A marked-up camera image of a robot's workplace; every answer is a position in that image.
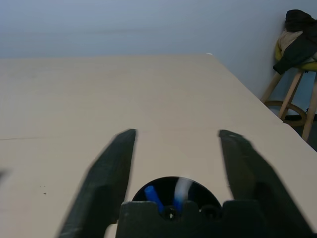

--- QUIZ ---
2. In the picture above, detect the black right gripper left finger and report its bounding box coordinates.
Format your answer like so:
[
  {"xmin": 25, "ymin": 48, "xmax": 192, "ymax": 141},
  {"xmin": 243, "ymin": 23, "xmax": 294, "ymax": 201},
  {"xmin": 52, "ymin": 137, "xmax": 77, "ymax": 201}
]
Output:
[{"xmin": 58, "ymin": 128, "xmax": 137, "ymax": 238}]

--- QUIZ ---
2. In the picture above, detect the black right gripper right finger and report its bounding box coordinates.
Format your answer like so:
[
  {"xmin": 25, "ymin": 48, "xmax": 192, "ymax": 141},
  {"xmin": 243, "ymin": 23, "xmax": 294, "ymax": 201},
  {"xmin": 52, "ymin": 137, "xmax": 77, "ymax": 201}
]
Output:
[{"xmin": 218, "ymin": 129, "xmax": 317, "ymax": 238}]

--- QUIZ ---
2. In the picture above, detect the white marker blue cap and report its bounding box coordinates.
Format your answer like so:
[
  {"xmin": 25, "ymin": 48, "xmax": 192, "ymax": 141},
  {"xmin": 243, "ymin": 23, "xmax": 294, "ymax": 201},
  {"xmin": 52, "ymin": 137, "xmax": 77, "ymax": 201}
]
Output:
[{"xmin": 172, "ymin": 179, "xmax": 193, "ymax": 214}]

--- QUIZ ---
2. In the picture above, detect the blue marker pen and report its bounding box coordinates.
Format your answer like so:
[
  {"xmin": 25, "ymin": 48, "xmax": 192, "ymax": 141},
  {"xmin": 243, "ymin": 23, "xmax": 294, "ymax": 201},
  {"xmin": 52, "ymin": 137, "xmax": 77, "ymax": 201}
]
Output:
[{"xmin": 144, "ymin": 185, "xmax": 165, "ymax": 214}]

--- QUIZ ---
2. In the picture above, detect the black cup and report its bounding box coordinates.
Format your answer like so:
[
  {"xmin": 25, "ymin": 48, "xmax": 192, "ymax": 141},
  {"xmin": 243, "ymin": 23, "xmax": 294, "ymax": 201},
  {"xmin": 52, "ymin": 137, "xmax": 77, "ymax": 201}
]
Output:
[{"xmin": 131, "ymin": 176, "xmax": 223, "ymax": 220}]

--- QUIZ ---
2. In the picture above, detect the wooden stool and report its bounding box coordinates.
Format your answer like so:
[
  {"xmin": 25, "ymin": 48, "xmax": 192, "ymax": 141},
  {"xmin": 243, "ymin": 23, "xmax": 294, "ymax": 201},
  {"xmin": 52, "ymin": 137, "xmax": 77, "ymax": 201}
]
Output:
[{"xmin": 261, "ymin": 68, "xmax": 317, "ymax": 142}]

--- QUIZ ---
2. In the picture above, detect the yellow-green seat cushion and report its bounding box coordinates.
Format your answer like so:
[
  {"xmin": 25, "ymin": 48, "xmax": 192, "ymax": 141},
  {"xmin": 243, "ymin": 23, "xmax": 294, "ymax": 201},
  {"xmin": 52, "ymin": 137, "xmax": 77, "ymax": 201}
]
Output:
[{"xmin": 275, "ymin": 41, "xmax": 317, "ymax": 73}]

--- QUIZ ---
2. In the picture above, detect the dark jacket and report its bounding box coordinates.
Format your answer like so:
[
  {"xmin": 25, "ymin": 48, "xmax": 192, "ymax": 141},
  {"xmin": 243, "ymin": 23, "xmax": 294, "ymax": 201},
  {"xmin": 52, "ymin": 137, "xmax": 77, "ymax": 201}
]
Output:
[{"xmin": 272, "ymin": 9, "xmax": 317, "ymax": 75}]

